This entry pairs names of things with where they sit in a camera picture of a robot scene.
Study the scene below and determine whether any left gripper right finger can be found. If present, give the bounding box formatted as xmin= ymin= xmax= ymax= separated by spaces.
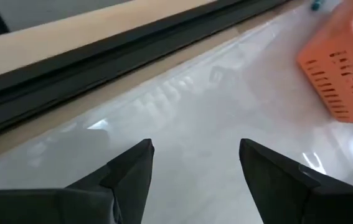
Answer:
xmin=238 ymin=138 xmax=353 ymax=224

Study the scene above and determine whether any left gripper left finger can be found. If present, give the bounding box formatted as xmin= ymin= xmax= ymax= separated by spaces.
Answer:
xmin=65 ymin=138 xmax=155 ymax=224

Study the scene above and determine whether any orange slotted plastic basket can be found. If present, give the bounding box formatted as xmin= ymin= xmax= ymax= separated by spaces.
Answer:
xmin=296 ymin=0 xmax=353 ymax=126

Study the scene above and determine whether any black metal table frame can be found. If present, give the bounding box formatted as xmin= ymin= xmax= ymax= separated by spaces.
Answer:
xmin=0 ymin=0 xmax=292 ymax=142

